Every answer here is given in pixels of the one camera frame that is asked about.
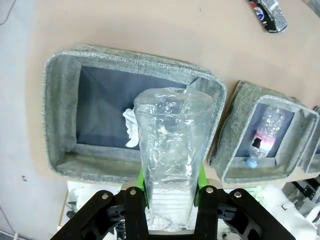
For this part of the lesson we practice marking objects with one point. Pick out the grey fabric basket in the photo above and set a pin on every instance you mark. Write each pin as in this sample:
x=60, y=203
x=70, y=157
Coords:
x=100, y=60
x=316, y=160
x=240, y=112

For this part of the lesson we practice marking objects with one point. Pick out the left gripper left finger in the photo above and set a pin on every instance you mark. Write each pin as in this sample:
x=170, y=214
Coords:
x=132, y=212

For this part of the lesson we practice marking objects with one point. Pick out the clear plastic cup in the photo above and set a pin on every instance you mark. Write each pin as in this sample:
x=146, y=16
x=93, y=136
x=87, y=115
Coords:
x=172, y=150

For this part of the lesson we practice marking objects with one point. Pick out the clear bottle pink label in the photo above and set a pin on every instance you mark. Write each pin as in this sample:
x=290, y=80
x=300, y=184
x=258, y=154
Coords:
x=270, y=125

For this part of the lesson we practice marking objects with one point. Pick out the white tissue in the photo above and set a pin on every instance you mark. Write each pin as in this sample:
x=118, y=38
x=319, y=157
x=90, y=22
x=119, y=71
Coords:
x=130, y=125

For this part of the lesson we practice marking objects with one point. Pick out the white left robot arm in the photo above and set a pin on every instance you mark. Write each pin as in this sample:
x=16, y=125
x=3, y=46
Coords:
x=282, y=215

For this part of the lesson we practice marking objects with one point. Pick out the black soda can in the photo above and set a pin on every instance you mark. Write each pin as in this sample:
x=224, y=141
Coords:
x=272, y=15

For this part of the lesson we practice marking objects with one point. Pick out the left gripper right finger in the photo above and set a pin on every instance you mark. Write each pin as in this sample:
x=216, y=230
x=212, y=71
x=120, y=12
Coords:
x=207, y=212

